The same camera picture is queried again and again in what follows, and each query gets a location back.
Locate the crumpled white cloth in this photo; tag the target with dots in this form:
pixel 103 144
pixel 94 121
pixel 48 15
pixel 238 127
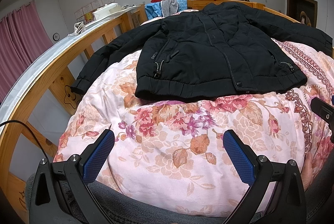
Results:
pixel 78 29

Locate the white box on desk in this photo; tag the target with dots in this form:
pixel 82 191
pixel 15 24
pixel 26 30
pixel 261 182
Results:
pixel 106 10

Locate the round wall clock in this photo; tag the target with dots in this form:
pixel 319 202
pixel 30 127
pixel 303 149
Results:
pixel 56 36

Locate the black puffer jacket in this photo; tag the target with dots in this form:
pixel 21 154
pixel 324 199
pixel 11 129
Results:
pixel 222 50

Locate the papers on wall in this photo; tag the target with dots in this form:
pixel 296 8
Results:
pixel 85 13

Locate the white desk top cover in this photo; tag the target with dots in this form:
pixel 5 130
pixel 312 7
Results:
pixel 50 70

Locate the wooden bed frame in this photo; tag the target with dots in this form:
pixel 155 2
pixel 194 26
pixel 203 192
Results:
pixel 166 146

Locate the pink curtain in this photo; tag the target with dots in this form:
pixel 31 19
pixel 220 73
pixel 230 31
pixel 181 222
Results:
pixel 23 40

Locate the pink floral quilt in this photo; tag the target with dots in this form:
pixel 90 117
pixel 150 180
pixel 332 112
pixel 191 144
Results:
pixel 304 137

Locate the blue shirt on rail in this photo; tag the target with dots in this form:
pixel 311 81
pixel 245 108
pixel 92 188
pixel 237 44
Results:
pixel 154 10

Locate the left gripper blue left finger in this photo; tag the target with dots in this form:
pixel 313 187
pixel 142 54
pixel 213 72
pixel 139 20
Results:
pixel 60 192

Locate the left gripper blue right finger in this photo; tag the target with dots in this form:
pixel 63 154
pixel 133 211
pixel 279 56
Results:
pixel 287 202

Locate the grey striped garment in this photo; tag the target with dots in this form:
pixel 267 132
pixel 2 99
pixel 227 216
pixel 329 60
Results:
pixel 169 7

